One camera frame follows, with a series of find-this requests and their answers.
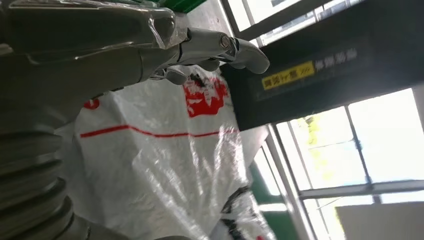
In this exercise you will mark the beige box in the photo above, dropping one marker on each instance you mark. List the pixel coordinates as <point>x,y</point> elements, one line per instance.
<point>381,222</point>

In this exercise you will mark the black inbound scanner machine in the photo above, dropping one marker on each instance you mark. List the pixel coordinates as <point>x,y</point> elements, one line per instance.
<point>331,33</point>

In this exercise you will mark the green plastic delivery crate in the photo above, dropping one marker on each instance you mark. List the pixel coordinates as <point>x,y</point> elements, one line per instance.
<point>182,5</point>

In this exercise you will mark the green conveyor belt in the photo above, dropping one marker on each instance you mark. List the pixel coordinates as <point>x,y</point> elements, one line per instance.
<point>265,188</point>

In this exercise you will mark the clear plastic hand cover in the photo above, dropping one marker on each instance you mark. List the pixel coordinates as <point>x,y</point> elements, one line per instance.
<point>82,23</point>

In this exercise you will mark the window with grey frames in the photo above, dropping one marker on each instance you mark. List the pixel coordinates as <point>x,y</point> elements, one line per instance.
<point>364,189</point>

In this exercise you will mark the white plastic package red print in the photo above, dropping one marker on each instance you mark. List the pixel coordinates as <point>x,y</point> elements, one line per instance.
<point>149,165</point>

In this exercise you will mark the yellow label sticker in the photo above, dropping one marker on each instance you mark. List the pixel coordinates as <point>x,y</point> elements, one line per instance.
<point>286,76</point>

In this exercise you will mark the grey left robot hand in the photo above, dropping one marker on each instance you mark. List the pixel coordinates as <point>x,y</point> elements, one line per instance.
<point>82,76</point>

